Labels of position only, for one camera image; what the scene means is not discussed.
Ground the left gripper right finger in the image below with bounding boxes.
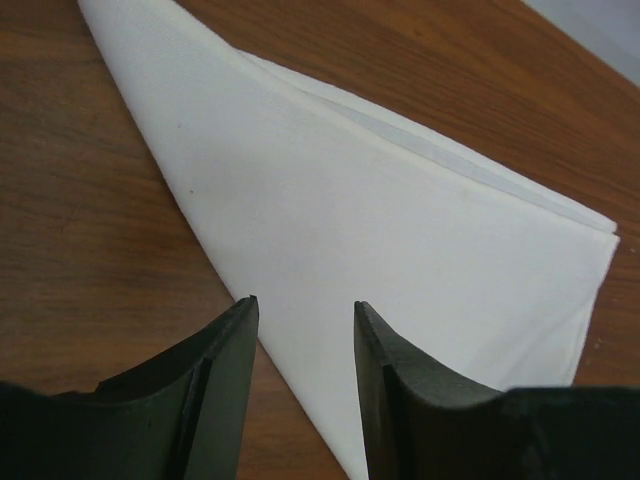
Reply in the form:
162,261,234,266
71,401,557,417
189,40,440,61
354,302,639,479

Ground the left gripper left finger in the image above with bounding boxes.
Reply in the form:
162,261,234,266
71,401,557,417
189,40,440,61
1,296,259,479

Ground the white cloth napkin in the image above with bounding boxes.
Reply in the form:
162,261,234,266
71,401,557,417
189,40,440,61
80,1,619,479

